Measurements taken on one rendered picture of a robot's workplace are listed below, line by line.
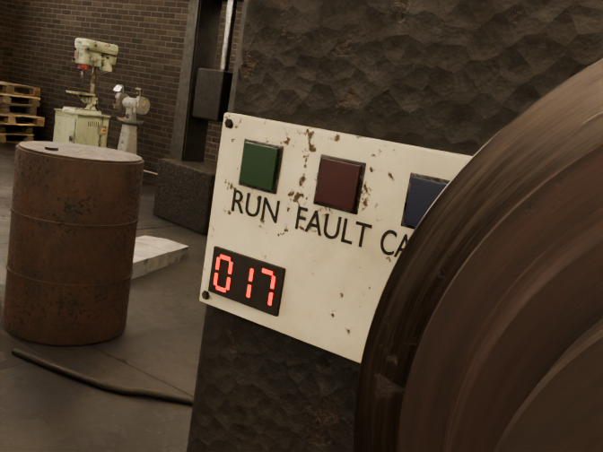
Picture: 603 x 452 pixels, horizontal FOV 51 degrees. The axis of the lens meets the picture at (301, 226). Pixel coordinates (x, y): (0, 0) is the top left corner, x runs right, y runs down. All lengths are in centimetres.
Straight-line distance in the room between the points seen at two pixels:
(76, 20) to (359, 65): 1008
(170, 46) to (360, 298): 861
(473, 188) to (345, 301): 22
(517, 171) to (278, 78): 30
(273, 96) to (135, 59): 897
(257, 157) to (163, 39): 863
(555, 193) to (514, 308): 6
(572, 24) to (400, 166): 15
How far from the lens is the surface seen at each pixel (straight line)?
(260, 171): 55
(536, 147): 33
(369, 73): 53
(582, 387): 25
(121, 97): 911
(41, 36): 1121
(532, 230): 31
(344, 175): 51
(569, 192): 31
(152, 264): 444
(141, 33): 950
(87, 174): 296
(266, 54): 59
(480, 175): 33
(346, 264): 52
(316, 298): 54
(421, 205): 48
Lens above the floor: 126
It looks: 11 degrees down
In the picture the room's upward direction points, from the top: 9 degrees clockwise
